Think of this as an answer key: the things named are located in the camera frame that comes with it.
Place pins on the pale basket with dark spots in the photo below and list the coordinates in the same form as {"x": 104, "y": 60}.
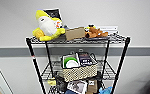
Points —
{"x": 79, "y": 72}

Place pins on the brown cardboard box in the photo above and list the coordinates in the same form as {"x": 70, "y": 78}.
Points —
{"x": 75, "y": 33}

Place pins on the white plate with green rim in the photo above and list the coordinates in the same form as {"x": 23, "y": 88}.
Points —
{"x": 71, "y": 62}

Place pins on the orange brown plush toy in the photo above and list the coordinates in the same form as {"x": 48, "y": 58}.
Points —
{"x": 96, "y": 32}

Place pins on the yellow and white plush toy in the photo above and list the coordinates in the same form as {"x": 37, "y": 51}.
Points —
{"x": 47, "y": 25}

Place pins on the large black bag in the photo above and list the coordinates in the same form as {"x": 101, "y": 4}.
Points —
{"x": 59, "y": 83}

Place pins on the white printed bag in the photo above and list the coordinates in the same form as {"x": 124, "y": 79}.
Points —
{"x": 77, "y": 86}

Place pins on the black framed picture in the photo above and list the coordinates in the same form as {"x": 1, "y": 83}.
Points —
{"x": 54, "y": 13}

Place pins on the small yellow toy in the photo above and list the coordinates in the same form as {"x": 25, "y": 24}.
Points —
{"x": 51, "y": 81}

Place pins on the small brown box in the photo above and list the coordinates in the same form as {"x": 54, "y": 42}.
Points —
{"x": 92, "y": 86}

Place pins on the light blue bag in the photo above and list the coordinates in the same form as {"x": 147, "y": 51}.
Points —
{"x": 106, "y": 90}

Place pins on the long grey wall band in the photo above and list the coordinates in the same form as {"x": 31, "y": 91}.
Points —
{"x": 7, "y": 51}

